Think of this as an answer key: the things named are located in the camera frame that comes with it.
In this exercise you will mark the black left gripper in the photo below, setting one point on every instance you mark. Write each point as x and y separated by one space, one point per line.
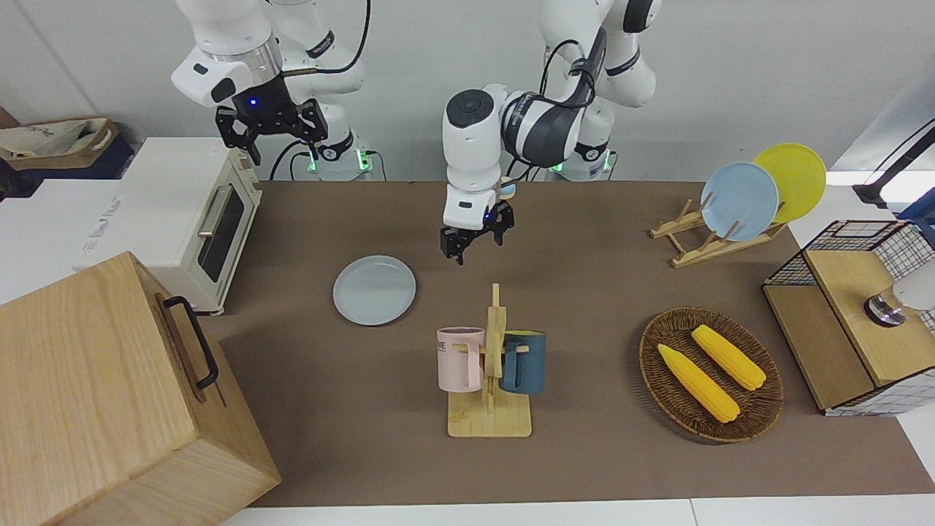
475 235

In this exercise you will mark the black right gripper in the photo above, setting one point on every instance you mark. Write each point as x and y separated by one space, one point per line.
266 109

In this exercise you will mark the gray plate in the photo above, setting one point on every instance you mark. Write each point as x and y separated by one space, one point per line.
374 291

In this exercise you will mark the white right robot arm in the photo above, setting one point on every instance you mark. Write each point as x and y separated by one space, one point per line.
234 36

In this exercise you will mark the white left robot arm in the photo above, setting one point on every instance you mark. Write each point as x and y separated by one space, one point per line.
475 139

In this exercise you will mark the wooden plate rack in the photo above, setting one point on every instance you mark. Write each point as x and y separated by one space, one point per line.
701 248

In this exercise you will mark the light blue plate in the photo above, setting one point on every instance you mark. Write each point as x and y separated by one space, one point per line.
739 201

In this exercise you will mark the yellow plate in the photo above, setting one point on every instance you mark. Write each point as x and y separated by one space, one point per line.
800 179

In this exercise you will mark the blue service bell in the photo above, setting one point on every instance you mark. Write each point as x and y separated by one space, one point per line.
508 191

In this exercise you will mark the pink mug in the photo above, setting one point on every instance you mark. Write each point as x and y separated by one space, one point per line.
456 358

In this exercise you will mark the dark teal mug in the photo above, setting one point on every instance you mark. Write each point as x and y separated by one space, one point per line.
527 361

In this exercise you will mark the cream toaster oven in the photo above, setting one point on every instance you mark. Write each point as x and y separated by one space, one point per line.
168 212

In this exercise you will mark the wooden mug tree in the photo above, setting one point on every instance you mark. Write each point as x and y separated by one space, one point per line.
491 416

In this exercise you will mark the brown wicker basket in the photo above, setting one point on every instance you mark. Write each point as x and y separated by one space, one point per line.
661 365

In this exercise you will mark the white printed box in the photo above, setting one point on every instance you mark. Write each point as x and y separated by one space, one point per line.
51 234

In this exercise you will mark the long yellow corn cob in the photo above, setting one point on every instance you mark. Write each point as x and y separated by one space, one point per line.
697 383

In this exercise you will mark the short yellow corn cob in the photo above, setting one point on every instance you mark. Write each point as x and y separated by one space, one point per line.
730 358

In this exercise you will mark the wooden cabinet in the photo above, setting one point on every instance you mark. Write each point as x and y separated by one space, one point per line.
95 394

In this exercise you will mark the black stand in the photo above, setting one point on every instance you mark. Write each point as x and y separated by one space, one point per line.
895 172

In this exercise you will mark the silver and white device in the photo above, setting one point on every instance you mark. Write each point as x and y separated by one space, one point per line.
902 296

